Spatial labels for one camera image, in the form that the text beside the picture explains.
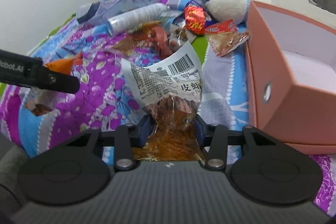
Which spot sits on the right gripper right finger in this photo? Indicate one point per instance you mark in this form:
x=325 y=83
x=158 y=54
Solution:
x=214 y=136

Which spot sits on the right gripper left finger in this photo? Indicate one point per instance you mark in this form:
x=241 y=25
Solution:
x=127 y=137

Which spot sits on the pink cardboard box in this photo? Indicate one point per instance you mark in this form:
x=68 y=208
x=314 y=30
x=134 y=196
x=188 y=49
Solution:
x=290 y=62

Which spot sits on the orange label snack pack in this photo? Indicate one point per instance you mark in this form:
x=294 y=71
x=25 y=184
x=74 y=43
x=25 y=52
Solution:
x=40 y=101

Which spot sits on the red foil tea packet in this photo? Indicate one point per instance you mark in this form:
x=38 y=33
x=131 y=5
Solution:
x=195 y=19

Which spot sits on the red peanut snack pack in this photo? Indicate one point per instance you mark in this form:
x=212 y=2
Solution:
x=140 y=36

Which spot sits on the white spray can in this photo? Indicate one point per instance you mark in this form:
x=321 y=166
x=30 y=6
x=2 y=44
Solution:
x=131 y=19

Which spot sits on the shrimp snack clear pack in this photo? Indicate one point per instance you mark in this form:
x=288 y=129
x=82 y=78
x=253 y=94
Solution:
x=171 y=92

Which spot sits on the floral purple bed sheet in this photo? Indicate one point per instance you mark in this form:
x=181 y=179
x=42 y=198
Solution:
x=104 y=99

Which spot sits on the red label dried snack pack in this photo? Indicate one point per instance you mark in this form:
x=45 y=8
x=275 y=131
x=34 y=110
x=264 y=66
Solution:
x=224 y=37

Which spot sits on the white blue plush toy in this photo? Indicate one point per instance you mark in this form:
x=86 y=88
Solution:
x=222 y=10

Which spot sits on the red snack wrapper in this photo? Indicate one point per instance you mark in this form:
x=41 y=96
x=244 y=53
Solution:
x=161 y=42

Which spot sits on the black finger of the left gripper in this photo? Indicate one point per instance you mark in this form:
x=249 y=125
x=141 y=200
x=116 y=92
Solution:
x=55 y=81

